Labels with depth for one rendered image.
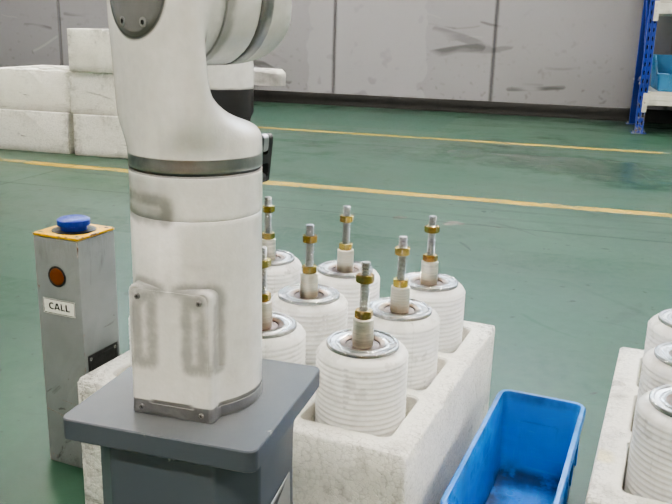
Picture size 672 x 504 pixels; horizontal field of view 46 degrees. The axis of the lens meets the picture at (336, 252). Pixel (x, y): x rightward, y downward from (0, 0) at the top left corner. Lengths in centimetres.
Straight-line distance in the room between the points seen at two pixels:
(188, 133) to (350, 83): 573
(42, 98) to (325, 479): 315
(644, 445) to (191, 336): 42
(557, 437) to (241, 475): 59
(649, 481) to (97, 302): 67
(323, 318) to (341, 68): 536
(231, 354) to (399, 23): 564
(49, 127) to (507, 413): 300
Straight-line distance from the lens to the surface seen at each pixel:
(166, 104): 52
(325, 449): 81
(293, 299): 95
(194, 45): 50
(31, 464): 116
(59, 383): 110
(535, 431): 109
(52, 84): 378
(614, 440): 86
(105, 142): 364
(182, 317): 55
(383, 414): 82
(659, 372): 87
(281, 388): 62
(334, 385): 81
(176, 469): 58
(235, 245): 54
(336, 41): 625
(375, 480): 80
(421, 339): 91
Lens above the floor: 56
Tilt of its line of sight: 16 degrees down
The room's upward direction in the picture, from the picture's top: 2 degrees clockwise
